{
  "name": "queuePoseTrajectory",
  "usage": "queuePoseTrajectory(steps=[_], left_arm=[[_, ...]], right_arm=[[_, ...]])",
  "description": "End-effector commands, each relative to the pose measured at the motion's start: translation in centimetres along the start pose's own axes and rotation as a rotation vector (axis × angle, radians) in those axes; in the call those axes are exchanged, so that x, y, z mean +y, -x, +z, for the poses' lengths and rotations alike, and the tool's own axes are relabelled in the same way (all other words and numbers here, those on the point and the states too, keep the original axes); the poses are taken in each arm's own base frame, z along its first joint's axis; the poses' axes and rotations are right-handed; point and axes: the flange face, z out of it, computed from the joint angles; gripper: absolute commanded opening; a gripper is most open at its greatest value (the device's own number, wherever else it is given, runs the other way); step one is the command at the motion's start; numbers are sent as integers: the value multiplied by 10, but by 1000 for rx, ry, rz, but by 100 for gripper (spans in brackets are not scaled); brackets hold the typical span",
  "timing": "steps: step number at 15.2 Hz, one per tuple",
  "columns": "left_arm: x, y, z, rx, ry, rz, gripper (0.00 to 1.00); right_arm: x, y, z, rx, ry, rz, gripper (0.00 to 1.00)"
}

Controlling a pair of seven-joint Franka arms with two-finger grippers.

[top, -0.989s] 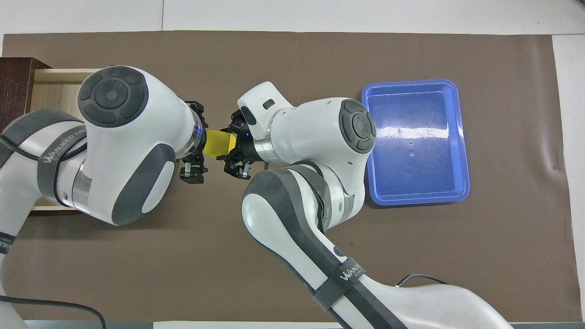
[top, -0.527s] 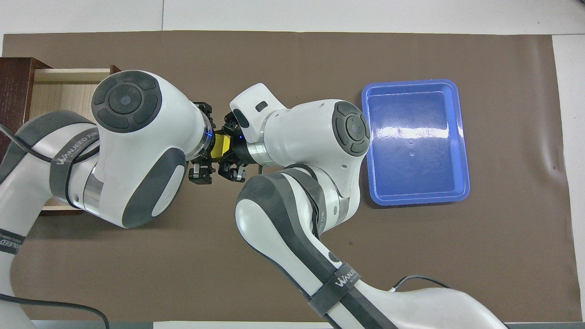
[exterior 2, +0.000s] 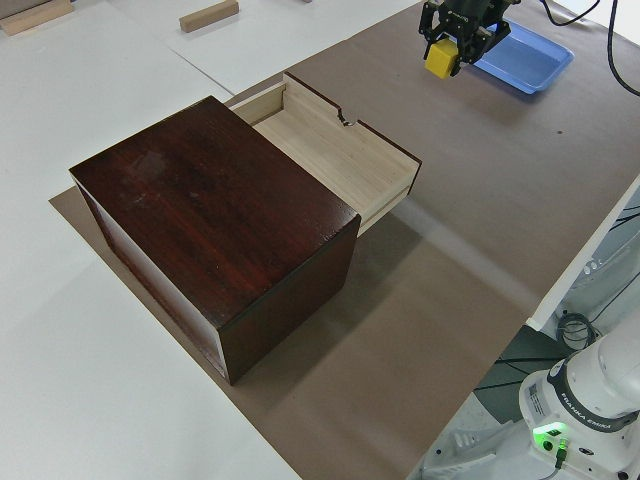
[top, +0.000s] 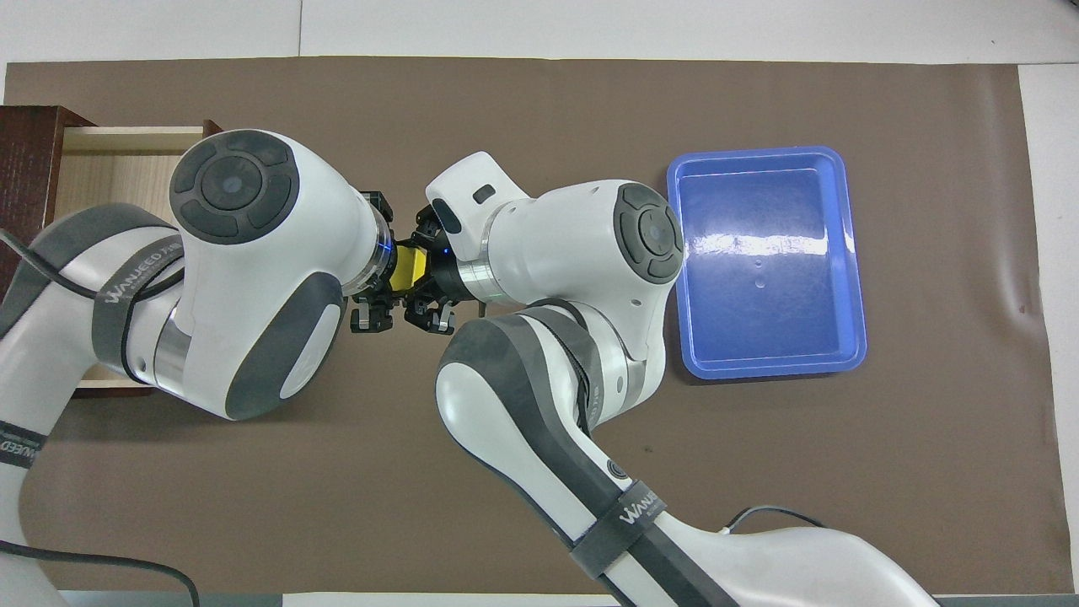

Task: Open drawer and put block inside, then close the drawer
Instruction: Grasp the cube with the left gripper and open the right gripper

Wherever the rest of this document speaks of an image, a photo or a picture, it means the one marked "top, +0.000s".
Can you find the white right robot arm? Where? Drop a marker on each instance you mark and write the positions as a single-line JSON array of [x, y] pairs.
[[556, 244]]

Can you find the blue plastic tray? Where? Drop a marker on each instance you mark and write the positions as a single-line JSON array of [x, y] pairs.
[[767, 320]]

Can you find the yellow cube block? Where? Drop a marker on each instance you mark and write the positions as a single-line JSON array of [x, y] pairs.
[[409, 270]]

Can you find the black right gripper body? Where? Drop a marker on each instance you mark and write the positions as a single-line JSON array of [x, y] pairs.
[[445, 271]]

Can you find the dark wooden drawer cabinet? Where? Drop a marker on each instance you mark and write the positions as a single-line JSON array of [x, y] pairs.
[[25, 152]]

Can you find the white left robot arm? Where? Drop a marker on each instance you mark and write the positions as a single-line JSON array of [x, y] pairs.
[[253, 278]]

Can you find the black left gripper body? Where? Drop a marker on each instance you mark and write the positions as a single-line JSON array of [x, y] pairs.
[[391, 261]]

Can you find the brown paper table mat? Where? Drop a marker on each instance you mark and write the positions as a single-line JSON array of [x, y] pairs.
[[539, 110]]

